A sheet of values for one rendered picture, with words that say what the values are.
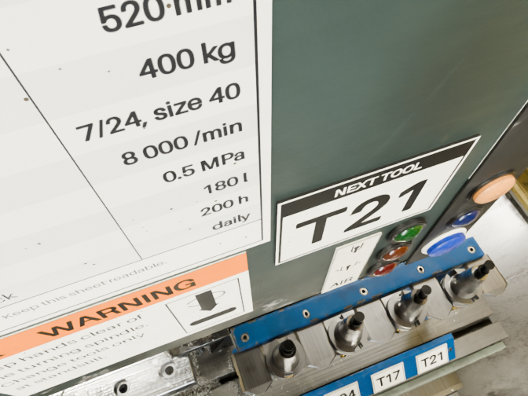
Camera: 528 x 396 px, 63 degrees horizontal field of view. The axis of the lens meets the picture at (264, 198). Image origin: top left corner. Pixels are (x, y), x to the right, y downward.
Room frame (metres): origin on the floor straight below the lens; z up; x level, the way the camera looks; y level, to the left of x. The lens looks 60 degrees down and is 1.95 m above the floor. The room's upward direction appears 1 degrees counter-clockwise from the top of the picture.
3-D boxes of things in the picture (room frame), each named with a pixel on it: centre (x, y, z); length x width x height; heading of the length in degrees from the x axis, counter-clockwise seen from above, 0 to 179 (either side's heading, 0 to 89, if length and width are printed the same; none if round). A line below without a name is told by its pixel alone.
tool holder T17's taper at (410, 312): (0.19, -0.24, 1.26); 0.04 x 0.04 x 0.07
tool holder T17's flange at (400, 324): (0.19, -0.24, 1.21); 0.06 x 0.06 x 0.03
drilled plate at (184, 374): (0.17, 0.32, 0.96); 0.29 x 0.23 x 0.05; 110
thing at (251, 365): (0.10, 0.02, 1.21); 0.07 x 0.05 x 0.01; 20
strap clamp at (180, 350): (0.19, 0.15, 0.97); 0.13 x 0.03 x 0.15; 110
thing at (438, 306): (0.21, -0.29, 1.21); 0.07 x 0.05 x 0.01; 20
